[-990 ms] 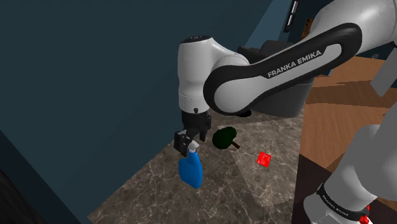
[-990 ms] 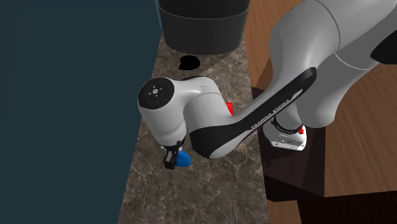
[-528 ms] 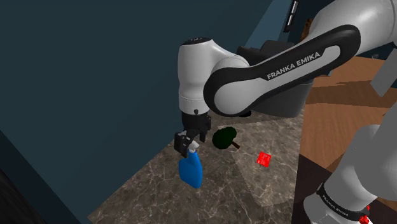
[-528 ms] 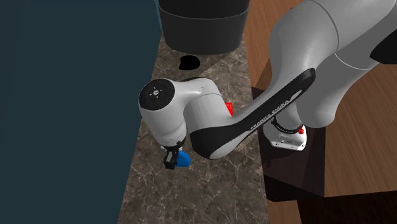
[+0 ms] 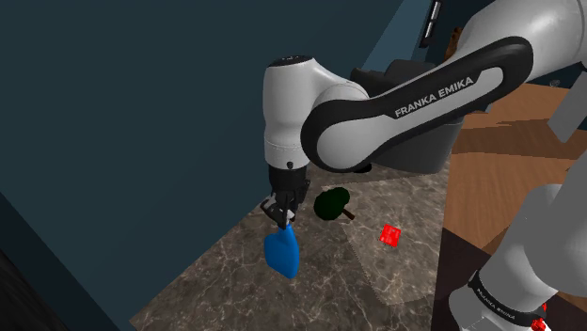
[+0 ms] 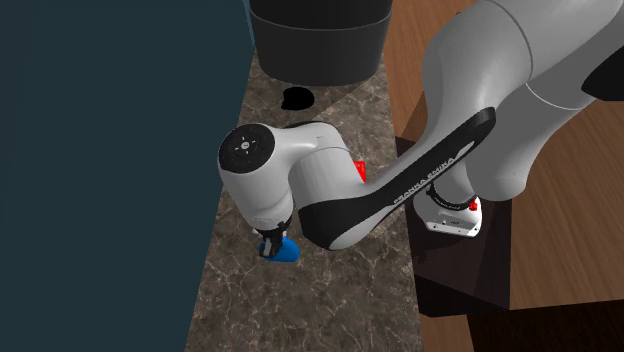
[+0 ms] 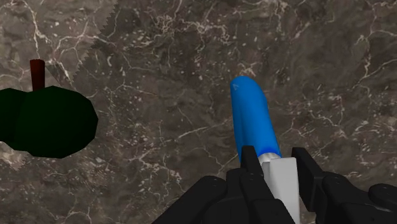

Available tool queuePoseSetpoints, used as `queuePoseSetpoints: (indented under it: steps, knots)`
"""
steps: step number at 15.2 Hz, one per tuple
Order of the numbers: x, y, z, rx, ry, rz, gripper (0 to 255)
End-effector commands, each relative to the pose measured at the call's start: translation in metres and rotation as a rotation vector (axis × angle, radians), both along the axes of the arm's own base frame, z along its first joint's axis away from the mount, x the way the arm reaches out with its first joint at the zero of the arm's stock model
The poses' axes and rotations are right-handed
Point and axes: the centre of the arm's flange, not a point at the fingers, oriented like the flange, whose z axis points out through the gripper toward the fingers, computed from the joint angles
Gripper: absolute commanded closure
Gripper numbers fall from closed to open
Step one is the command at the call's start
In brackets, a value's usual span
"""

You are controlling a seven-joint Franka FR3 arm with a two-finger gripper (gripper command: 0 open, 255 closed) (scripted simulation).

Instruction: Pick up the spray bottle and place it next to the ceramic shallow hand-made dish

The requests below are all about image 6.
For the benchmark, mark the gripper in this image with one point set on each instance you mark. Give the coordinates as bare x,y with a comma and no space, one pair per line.
275,237

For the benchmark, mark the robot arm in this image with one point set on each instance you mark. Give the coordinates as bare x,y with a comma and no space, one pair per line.
487,63

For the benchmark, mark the blue rounded object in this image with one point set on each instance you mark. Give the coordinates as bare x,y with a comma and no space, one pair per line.
289,251

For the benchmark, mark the red box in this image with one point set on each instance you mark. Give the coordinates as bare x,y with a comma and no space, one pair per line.
361,171

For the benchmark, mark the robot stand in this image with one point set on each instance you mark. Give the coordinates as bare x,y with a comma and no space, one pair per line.
458,273

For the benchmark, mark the dark grey round bin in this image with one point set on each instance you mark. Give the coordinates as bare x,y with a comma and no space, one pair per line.
317,44

